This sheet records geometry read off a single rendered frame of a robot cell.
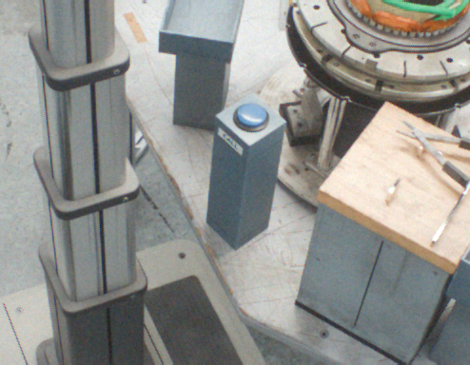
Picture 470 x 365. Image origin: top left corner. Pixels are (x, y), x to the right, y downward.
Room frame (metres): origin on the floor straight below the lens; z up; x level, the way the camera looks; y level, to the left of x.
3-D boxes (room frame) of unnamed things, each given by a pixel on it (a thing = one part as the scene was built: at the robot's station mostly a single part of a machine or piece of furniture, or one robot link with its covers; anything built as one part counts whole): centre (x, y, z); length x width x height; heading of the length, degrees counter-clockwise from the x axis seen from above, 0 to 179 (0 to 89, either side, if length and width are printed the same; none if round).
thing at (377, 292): (0.85, -0.24, 0.91); 0.19 x 0.19 x 0.26; 63
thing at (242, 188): (0.95, -0.01, 0.91); 0.07 x 0.07 x 0.25; 48
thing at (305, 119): (1.14, -0.10, 0.85); 0.06 x 0.04 x 0.05; 18
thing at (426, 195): (0.85, -0.24, 1.05); 0.20 x 0.19 x 0.02; 63
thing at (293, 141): (1.15, -0.09, 0.81); 0.08 x 0.05 x 0.02; 18
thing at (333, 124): (1.06, -0.14, 0.91); 0.02 x 0.02 x 0.21
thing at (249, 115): (0.95, -0.01, 1.04); 0.04 x 0.04 x 0.01
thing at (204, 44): (1.18, 0.08, 0.92); 0.25 x 0.11 x 0.28; 177
